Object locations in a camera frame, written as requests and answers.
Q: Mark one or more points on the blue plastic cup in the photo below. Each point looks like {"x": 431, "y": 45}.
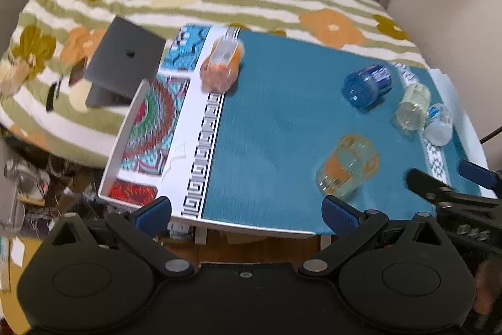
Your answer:
{"x": 366, "y": 86}

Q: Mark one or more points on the black pen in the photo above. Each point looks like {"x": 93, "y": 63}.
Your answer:
{"x": 53, "y": 95}

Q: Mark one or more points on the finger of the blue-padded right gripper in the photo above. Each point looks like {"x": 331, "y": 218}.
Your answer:
{"x": 482, "y": 176}
{"x": 429, "y": 188}

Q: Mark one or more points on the floral striped bed quilt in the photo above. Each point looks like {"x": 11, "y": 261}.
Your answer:
{"x": 51, "y": 36}

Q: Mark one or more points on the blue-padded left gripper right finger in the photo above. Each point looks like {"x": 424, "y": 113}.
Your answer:
{"x": 355, "y": 230}

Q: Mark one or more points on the frosted white plastic cup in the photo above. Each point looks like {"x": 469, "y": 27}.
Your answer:
{"x": 439, "y": 125}

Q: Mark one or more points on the blue patterned tablecloth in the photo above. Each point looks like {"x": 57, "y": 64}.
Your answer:
{"x": 282, "y": 119}

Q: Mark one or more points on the clear cup green white label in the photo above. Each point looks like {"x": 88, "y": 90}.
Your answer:
{"x": 412, "y": 110}

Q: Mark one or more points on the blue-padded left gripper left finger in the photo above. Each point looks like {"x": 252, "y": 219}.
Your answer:
{"x": 136, "y": 231}

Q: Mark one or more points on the yellow orange label plastic cup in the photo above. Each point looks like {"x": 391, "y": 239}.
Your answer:
{"x": 353, "y": 161}

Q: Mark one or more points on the grey laptop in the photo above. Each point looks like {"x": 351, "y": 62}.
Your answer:
{"x": 126, "y": 55}

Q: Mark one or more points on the brown smartphone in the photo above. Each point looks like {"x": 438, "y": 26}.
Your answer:
{"x": 77, "y": 72}

